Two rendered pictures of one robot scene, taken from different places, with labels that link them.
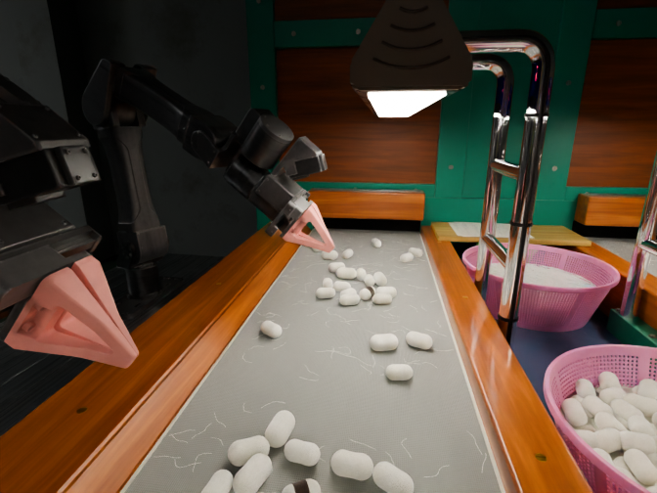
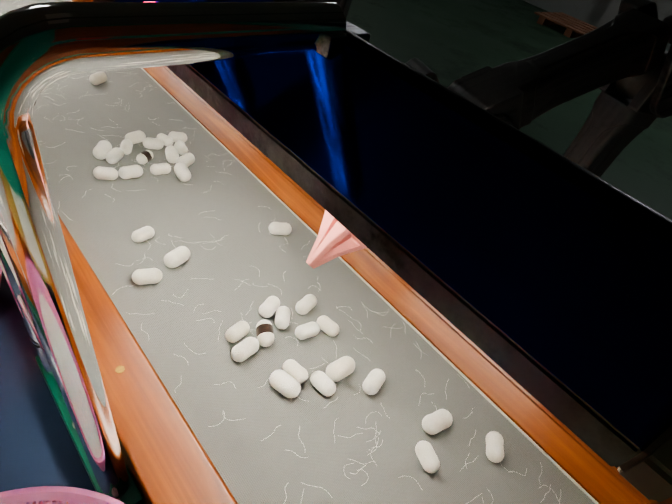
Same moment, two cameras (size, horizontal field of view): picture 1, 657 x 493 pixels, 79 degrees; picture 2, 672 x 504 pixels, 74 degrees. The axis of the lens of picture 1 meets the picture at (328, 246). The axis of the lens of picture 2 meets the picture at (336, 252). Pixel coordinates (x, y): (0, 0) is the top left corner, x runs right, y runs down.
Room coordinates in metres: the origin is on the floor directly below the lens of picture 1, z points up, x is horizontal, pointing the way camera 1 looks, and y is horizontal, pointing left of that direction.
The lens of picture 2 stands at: (0.82, -0.31, 1.18)
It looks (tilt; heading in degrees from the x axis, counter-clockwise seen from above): 42 degrees down; 120
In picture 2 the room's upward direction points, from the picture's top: 16 degrees clockwise
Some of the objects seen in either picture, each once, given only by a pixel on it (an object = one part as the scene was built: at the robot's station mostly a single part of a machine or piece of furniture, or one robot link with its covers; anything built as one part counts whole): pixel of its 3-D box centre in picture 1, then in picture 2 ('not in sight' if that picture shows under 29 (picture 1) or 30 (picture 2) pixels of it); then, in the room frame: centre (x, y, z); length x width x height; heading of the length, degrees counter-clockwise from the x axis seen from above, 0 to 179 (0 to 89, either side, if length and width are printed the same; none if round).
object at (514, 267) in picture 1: (447, 210); (150, 264); (0.57, -0.18, 0.90); 0.20 x 0.19 x 0.45; 172
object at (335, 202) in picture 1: (365, 202); not in sight; (1.03, -0.10, 0.83); 0.30 x 0.06 x 0.07; 82
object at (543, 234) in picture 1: (503, 233); not in sight; (0.94, -0.43, 0.77); 0.33 x 0.15 x 0.01; 82
